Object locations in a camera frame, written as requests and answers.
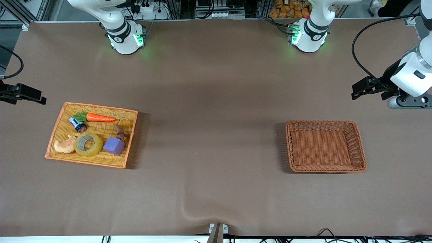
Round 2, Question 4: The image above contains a yellowish tape roll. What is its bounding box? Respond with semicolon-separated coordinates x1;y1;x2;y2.
74;132;104;157

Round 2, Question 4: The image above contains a small printed can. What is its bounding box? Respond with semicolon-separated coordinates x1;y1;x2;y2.
69;116;88;133

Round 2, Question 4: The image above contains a toy croissant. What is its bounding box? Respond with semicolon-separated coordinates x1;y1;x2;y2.
54;135;77;154

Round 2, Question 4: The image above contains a black trouser leg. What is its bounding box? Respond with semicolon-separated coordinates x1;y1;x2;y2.
378;0;421;17

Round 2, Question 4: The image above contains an orange toy carrot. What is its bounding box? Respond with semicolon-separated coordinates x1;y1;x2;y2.
73;112;117;123

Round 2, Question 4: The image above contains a brown wicker basket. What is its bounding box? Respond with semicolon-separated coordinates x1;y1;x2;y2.
286;120;367;173

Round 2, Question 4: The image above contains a white sneaker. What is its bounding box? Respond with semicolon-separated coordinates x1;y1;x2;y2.
370;0;383;17

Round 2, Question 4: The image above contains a yellow wicker tray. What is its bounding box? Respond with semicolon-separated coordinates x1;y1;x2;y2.
45;102;138;169

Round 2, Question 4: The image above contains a brown toy root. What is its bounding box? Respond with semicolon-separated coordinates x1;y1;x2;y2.
114;124;130;140

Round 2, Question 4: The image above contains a purple foam cube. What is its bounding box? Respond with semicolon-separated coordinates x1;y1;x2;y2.
103;136;126;155

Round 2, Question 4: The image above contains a bag of orange snacks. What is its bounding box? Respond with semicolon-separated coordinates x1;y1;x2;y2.
269;0;313;19

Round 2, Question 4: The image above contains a white power strip with plugs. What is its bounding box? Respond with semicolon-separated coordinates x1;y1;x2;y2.
133;0;169;20

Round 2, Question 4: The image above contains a brown table cover sheet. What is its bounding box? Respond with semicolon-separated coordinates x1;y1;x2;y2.
0;19;432;237

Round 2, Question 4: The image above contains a long white power strip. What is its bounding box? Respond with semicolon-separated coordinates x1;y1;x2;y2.
196;12;233;19

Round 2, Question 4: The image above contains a metal table edge clamp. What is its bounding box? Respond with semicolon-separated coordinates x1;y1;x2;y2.
209;223;229;243

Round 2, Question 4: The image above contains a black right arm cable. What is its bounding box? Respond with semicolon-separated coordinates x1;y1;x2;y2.
0;45;24;80

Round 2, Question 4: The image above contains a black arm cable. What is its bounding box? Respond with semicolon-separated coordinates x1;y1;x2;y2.
351;13;422;92
0;45;24;80

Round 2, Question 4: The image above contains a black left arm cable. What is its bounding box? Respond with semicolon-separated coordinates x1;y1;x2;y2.
351;13;422;92

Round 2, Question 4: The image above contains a grey aluminium frame post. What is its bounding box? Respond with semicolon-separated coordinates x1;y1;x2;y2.
0;0;51;28

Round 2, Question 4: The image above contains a black floor cable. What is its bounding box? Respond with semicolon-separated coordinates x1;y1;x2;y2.
341;234;432;243

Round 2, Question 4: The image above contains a black arched cable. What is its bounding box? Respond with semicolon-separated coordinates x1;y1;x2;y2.
316;228;342;243

